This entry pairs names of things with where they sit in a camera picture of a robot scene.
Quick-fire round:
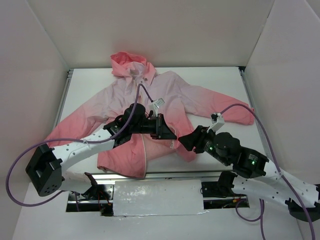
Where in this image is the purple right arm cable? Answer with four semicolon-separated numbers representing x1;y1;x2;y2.
218;103;316;240

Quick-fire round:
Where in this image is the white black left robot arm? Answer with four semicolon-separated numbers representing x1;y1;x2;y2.
25;103;177;200

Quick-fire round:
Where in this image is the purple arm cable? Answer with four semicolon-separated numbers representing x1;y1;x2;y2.
218;103;316;240
6;83;156;213

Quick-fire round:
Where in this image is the aluminium right side rail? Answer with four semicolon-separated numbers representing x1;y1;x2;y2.
237;66;274;161

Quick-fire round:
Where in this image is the aluminium table edge rail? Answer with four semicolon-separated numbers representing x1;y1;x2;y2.
67;171;223;187

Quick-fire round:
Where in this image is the aluminium left side rail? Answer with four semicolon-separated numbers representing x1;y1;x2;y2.
53;69;74;128

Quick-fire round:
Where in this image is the pink hooded zip jacket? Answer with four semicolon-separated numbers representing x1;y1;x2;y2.
47;52;254;178

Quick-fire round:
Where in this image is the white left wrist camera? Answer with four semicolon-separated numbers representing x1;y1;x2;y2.
148;98;165;117

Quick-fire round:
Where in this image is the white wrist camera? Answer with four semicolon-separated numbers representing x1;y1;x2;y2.
206;112;225;133
148;98;165;117

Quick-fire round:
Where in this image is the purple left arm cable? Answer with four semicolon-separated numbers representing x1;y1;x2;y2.
6;83;156;213

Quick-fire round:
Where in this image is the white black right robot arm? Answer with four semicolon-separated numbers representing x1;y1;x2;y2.
178;125;320;222

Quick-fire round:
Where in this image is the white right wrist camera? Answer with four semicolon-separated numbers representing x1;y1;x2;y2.
206;112;225;133

